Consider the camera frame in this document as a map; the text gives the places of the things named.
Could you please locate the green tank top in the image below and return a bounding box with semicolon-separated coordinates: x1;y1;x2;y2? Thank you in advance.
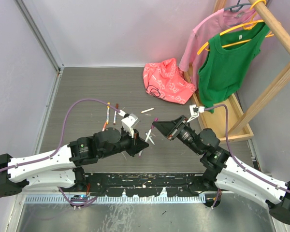
198;22;270;108

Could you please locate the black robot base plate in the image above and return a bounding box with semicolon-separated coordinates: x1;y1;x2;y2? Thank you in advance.
59;172;230;198

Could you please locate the pink t-shirt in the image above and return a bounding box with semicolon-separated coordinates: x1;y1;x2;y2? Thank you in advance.
178;6;261;85

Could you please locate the brown marker pen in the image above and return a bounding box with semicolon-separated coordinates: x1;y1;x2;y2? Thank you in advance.
113;111;117;125

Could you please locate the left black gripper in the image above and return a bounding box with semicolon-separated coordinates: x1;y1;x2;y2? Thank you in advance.
100;127;148;159

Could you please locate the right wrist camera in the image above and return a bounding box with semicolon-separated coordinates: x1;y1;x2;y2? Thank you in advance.
187;104;205;123

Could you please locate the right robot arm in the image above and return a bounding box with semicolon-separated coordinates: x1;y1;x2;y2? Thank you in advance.
152;116;290;225

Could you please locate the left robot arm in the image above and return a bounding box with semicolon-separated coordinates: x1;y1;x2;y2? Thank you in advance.
0;128;149;197

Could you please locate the white cable duct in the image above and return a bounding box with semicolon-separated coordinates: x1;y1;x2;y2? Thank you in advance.
24;194;206;204

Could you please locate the grey hanger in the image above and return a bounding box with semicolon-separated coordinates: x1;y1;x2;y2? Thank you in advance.
224;0;251;13

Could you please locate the white ballpoint pen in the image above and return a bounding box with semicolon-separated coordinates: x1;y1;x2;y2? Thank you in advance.
139;128;152;157

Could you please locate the yellow hanger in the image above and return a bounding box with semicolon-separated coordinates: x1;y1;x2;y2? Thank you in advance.
198;0;275;55

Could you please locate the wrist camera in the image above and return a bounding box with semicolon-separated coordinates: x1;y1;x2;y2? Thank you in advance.
187;104;205;123
121;114;139;136

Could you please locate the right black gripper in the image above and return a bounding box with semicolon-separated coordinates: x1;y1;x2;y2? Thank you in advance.
152;115;203;155

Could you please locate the aluminium corner profile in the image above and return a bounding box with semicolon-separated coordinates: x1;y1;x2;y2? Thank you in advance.
14;0;65;73

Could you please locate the wooden clothes rack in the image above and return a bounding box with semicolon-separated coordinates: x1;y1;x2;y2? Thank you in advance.
183;0;290;142

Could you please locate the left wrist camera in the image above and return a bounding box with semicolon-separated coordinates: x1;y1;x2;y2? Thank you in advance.
121;114;139;136

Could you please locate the yellow marker pen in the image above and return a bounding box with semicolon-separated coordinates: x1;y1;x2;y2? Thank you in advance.
106;106;110;124

